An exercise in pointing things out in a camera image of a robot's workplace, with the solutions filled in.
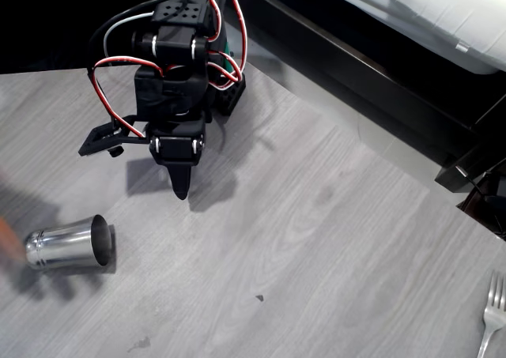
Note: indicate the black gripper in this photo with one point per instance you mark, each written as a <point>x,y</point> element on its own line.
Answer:
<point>177,149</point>

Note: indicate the shiny steel cup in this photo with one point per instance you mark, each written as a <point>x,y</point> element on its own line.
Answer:
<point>63,243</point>

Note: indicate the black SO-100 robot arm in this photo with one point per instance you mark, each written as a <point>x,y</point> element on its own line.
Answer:
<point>174,46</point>

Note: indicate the black perforated arm base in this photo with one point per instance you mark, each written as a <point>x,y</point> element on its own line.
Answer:
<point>233,97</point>

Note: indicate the person's bare hand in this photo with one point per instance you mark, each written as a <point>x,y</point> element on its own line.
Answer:
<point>6,239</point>

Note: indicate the green circuit board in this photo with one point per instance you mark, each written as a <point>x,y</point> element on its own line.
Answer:
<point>229,67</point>

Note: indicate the white mattress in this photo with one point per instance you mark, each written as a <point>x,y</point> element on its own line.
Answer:
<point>435,2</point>

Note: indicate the grey mattress tag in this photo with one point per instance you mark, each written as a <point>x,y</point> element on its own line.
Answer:
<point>462,47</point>

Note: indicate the silver metal fork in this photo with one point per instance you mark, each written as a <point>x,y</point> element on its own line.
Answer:
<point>494,314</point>

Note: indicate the black perforated mount bracket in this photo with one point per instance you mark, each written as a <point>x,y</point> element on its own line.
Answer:
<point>99,136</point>

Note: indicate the dark wooden bed frame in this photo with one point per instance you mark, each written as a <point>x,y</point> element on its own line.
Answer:
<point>395,97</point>

